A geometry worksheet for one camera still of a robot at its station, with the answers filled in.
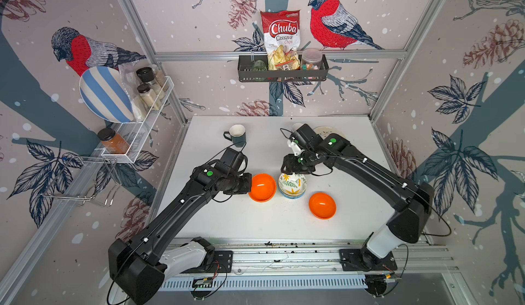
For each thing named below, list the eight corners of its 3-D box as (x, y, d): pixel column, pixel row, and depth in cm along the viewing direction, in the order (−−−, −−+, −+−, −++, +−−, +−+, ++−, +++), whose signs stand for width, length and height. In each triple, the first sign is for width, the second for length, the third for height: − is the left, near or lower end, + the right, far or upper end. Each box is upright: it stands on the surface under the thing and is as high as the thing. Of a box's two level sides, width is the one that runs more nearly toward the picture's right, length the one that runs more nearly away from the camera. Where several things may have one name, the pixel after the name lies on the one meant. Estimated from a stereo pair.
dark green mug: (226, 143, 111) (223, 131, 103) (233, 133, 116) (231, 121, 108) (242, 149, 108) (240, 137, 101) (249, 139, 113) (247, 127, 105)
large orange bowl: (310, 220, 84) (311, 216, 81) (307, 196, 91) (308, 192, 88) (335, 220, 84) (338, 216, 81) (330, 196, 91) (333, 192, 88)
